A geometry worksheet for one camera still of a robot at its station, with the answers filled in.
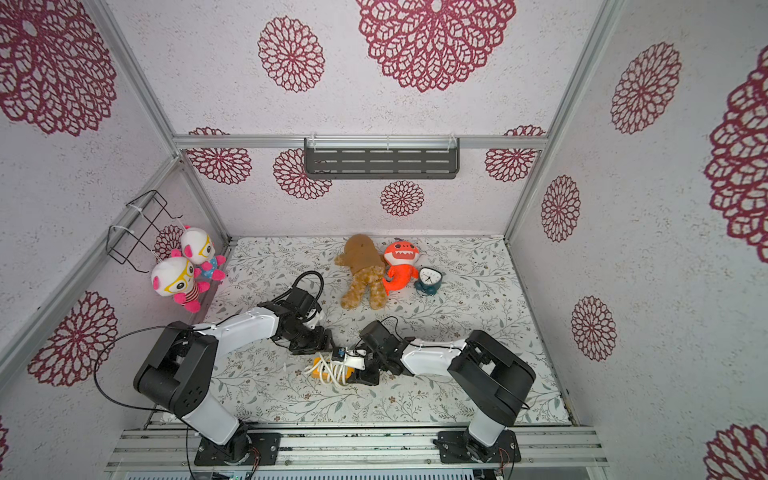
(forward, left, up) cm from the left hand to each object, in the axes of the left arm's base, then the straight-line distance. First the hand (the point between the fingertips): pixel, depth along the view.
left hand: (326, 350), depth 89 cm
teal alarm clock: (+25, -33, +1) cm, 41 cm away
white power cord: (-8, +3, +5) cm, 10 cm away
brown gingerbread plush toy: (+27, -12, +7) cm, 30 cm away
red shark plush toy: (+33, -24, +4) cm, 40 cm away
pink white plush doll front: (+14, +41, +18) cm, 47 cm away
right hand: (-5, -7, 0) cm, 9 cm away
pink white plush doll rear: (+27, +41, +16) cm, 51 cm away
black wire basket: (+14, +46, +33) cm, 59 cm away
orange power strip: (-7, -1, +5) cm, 9 cm away
